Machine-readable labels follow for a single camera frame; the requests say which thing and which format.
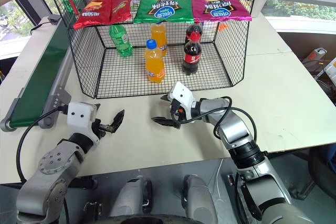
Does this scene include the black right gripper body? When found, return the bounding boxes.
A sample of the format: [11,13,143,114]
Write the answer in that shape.
[169,99,185,130]

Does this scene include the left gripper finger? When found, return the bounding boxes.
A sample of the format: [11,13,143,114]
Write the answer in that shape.
[90,103,101,118]
[100,109,125,134]

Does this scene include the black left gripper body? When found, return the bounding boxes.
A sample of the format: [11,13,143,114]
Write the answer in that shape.
[90,119,109,141]

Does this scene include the green conveyor belt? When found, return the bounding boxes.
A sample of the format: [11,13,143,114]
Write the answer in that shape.
[0,15,73,132]

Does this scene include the orange soda bottle blue cap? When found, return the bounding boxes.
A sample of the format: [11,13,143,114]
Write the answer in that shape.
[144,39,166,84]

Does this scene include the cola bottle red cap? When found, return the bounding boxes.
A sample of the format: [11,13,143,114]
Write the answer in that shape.
[182,32,203,76]

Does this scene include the green soda bottle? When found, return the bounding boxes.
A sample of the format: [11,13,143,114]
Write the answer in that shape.
[108,24,133,58]

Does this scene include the silver left robot leg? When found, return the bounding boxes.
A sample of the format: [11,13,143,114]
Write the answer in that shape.
[108,176,153,218]

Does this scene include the silver robot leg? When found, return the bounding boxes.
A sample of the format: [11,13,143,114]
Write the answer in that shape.
[108,176,153,218]
[182,174,219,224]

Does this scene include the cola bottle black cap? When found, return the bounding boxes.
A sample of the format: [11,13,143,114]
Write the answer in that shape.
[185,23,204,44]

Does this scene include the silver right robot leg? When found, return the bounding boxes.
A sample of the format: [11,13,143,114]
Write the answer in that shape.
[182,174,219,224]

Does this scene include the green chip bag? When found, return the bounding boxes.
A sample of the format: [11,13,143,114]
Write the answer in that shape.
[133,0,195,24]

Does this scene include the grey power adapter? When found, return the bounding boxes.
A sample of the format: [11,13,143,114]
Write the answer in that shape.
[47,15,62,26]

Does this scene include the red chip bag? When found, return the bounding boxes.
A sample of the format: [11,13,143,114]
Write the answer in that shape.
[73,0,117,30]
[109,0,139,25]

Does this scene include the magenta chip bag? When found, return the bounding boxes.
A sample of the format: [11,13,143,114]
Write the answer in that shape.
[190,0,253,23]

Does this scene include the grey and orange tool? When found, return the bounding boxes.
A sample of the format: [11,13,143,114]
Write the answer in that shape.
[301,47,328,65]

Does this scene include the black chair base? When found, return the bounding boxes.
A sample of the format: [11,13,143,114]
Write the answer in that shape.
[288,144,336,201]

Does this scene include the yellow box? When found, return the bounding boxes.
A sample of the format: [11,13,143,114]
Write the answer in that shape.
[323,58,336,83]

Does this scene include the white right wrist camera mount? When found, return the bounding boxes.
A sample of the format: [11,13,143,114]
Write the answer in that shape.
[167,81,196,123]

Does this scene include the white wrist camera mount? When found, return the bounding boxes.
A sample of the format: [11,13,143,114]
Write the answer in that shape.
[167,81,196,123]
[66,101,97,138]

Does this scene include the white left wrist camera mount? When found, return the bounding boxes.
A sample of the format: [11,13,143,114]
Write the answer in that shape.
[66,101,97,138]

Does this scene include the black wire mesh rack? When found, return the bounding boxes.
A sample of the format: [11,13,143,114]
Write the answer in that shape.
[43,0,263,100]

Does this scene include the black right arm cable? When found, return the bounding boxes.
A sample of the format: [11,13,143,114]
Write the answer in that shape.
[213,96,259,144]

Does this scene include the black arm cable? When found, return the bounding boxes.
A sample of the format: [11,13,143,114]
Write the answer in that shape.
[16,105,69,184]
[213,96,259,144]

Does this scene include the thin white cord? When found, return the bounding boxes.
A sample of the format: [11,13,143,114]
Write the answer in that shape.
[216,158,224,197]

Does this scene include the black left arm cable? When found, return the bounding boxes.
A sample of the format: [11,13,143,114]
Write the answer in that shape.
[16,105,69,184]

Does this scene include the black adapter cable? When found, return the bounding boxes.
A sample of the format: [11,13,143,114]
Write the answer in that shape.
[29,21,51,36]

